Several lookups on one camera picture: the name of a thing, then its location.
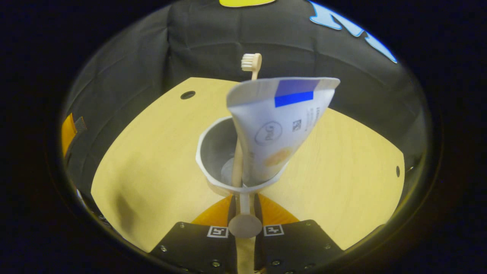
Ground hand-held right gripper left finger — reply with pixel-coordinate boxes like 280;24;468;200
149;194;238;274

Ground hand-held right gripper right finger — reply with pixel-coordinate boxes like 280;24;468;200
254;193;345;274

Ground white cup with wooden handle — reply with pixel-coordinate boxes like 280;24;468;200
196;116;290;274

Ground white toothpaste tube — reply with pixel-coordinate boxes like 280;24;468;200
226;77;341;188

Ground beige toothbrush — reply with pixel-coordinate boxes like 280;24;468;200
231;53;263;188

